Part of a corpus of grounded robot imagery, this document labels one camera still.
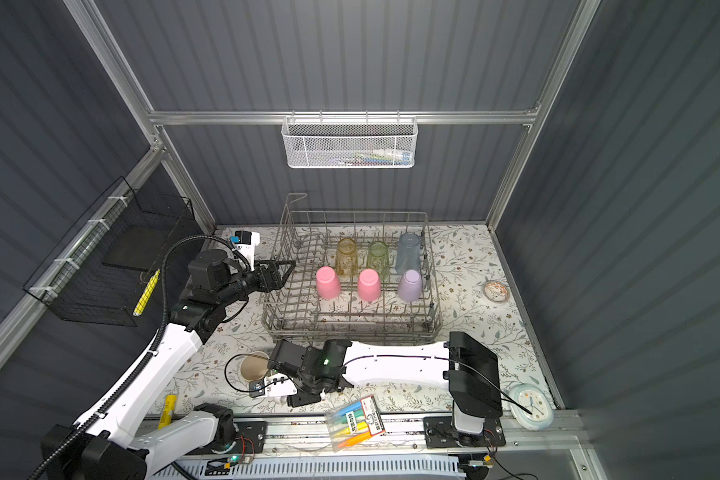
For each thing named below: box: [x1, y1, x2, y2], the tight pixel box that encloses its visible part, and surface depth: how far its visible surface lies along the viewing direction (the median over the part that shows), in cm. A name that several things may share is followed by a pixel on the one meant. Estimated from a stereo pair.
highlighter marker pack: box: [326, 395, 386, 453], surface depth 76 cm
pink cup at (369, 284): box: [357, 268, 381, 302], surface depth 91 cm
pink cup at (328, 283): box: [316, 266, 341, 300], surface depth 91 cm
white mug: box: [264, 372, 298, 397], surface depth 61 cm
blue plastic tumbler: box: [395, 232, 421, 275], surface depth 98 cm
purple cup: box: [398, 269, 422, 303], surface depth 90 cm
